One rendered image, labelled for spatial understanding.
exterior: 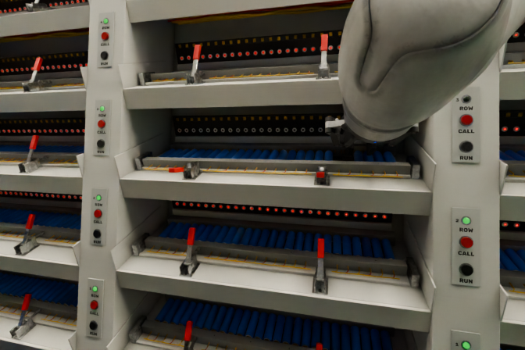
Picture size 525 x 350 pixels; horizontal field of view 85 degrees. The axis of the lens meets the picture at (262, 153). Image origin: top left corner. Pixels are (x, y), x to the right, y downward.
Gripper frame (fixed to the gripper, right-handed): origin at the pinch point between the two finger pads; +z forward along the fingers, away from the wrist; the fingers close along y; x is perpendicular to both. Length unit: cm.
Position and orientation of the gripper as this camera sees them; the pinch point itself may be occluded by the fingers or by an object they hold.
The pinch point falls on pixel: (360, 144)
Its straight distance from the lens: 58.8
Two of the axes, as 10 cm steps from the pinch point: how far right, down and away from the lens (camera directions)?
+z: 2.2, 2.0, 9.6
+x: -0.6, 9.8, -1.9
